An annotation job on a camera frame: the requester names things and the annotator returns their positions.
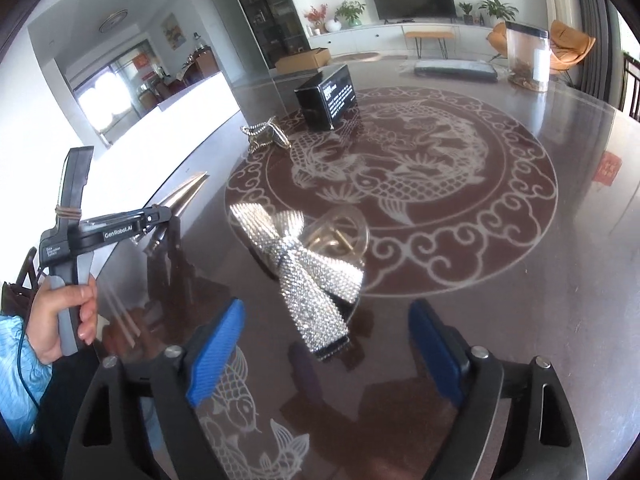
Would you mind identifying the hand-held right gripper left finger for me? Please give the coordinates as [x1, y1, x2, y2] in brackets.
[62, 298, 247, 480]

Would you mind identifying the rhinestone star hair clip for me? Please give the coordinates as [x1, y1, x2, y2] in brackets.
[241, 116, 292, 157]

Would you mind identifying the black flat package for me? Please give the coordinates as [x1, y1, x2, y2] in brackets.
[415, 59, 500, 83]

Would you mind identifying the clear plastic jar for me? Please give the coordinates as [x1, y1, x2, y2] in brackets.
[505, 21, 551, 92]

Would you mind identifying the black box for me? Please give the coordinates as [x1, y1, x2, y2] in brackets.
[294, 64, 358, 132]

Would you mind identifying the framed wall painting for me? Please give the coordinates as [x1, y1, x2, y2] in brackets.
[161, 12, 183, 51]

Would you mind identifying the red paper square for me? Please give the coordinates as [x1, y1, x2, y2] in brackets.
[592, 152, 623, 183]

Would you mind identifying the person's left forearm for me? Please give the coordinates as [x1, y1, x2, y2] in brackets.
[0, 312, 56, 446]

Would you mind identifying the dark glass display cabinet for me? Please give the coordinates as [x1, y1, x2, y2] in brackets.
[220, 0, 313, 68]

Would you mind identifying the orange flower bouquet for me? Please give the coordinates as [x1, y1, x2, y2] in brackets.
[305, 4, 329, 36]

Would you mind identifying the black cable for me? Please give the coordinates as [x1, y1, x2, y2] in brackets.
[15, 320, 51, 411]

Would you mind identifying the rhinestone bow hair clip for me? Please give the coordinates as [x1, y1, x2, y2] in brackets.
[229, 201, 366, 363]

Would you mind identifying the brown cardboard box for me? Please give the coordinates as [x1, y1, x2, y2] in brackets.
[275, 47, 332, 75]

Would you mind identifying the brown dining chair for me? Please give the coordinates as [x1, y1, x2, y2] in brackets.
[197, 46, 221, 81]

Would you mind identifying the round ceiling lamp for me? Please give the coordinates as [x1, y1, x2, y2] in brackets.
[97, 9, 130, 35]

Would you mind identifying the dark wooden chair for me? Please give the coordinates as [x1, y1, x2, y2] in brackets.
[617, 52, 640, 121]

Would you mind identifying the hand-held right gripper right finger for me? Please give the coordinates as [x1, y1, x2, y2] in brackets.
[407, 298, 588, 480]

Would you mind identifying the person's left hand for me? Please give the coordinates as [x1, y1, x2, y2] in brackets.
[27, 275, 99, 366]

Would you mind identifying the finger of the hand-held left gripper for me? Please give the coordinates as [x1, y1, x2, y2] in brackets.
[132, 204, 176, 233]

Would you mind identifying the white television cabinet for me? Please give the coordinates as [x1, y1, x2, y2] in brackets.
[306, 22, 506, 58]

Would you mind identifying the large leafy potted plant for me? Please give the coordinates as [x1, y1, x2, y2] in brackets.
[476, 0, 519, 23]

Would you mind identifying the grey curtain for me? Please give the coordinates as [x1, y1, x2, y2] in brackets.
[570, 0, 626, 106]

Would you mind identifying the wooden bench with hairpin legs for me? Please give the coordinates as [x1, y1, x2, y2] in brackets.
[405, 30, 457, 59]

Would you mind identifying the orange lounge chair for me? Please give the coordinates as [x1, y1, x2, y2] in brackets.
[549, 20, 597, 78]
[487, 21, 511, 61]

